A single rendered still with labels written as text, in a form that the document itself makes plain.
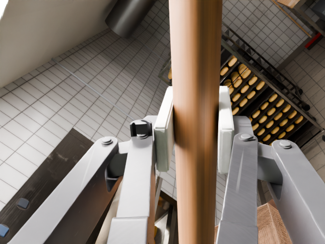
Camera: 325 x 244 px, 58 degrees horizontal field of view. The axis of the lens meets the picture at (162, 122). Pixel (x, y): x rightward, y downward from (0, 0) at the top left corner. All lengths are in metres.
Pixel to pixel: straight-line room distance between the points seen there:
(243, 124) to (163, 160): 0.05
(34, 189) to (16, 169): 0.14
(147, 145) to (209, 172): 0.07
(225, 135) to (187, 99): 0.03
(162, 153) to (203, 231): 0.09
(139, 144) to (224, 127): 0.05
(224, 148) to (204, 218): 0.08
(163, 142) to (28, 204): 1.49
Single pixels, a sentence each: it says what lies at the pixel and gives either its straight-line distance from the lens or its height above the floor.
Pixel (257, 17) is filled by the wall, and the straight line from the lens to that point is 5.25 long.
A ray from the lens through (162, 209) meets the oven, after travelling 2.29.
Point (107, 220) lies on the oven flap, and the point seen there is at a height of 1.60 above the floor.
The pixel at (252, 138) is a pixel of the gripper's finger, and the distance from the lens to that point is 0.16.
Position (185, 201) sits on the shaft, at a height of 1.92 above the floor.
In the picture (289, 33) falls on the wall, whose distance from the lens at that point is 5.40.
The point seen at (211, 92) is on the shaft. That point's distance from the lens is 0.18.
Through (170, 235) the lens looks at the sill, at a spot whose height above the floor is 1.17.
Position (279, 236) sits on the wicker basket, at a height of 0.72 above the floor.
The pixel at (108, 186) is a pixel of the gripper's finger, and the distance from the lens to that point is 0.16.
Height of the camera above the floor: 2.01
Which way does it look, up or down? 11 degrees down
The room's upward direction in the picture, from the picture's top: 53 degrees counter-clockwise
